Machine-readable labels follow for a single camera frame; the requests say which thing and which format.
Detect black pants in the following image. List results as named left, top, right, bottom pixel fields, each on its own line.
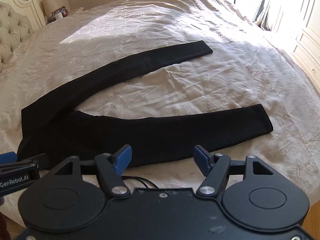
left=17, top=41, right=273, bottom=167

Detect cream embroidered bedspread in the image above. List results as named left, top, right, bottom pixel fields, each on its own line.
left=0, top=0, right=320, bottom=221

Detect cream tufted headboard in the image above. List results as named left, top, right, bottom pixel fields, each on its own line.
left=0, top=0, right=45, bottom=69

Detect white curtain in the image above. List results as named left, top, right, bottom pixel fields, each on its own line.
left=253, top=0, right=283, bottom=31

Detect bedside table lamp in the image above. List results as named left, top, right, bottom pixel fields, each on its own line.
left=42, top=0, right=59, bottom=19

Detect white wardrobe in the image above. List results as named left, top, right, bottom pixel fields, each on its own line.
left=275, top=0, right=319, bottom=86

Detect black cable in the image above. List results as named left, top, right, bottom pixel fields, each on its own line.
left=121, top=175, right=160, bottom=190

